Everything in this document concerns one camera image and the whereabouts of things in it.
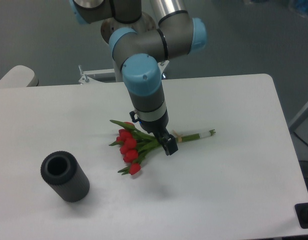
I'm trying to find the red tulip bouquet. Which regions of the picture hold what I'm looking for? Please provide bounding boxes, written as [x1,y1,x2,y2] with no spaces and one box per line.
[109,119,216,176]

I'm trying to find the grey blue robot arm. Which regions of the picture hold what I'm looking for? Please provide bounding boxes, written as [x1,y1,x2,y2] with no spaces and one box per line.
[70,0,207,155]

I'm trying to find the black device at table edge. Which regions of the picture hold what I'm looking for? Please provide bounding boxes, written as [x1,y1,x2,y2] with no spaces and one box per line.
[294,203,308,229]

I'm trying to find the dark grey ribbed vase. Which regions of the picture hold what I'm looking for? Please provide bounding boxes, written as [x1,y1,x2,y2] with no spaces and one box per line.
[40,151,90,203]

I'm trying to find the blue plastic bag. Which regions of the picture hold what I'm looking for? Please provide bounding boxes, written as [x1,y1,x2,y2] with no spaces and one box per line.
[288,0,308,18]

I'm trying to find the white chair armrest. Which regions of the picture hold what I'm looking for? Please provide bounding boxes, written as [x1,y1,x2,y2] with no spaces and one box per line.
[0,65,39,89]

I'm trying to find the white furniture frame right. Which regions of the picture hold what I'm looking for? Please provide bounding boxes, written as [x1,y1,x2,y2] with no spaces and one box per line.
[288,101,308,133]

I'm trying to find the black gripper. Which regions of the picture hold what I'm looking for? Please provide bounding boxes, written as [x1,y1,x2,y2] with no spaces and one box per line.
[129,110,178,156]

